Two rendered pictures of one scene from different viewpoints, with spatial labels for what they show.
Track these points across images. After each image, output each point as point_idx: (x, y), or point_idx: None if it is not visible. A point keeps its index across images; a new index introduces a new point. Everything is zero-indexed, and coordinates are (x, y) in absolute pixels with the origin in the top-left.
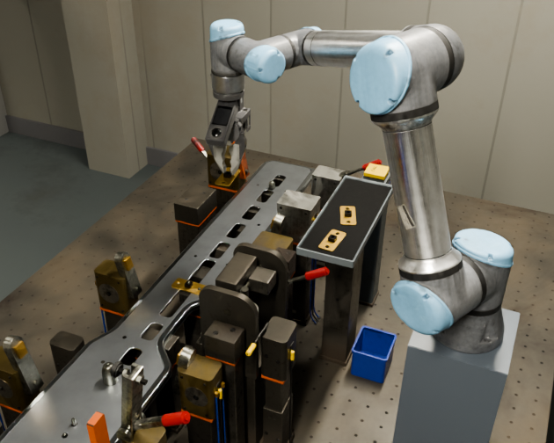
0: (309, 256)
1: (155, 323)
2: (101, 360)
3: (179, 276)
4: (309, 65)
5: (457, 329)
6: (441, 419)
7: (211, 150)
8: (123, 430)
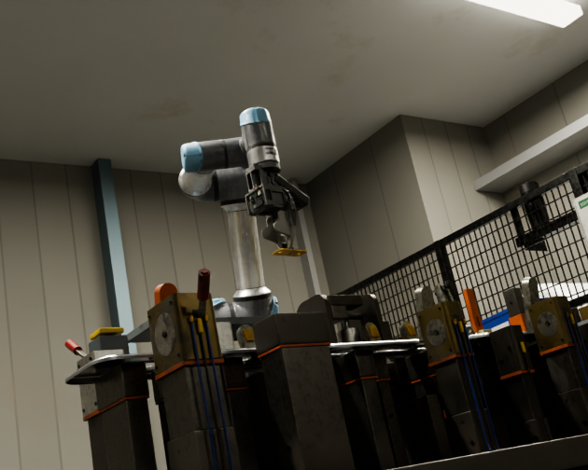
0: None
1: (420, 346)
2: (475, 338)
3: (374, 345)
4: (210, 172)
5: None
6: None
7: (295, 220)
8: None
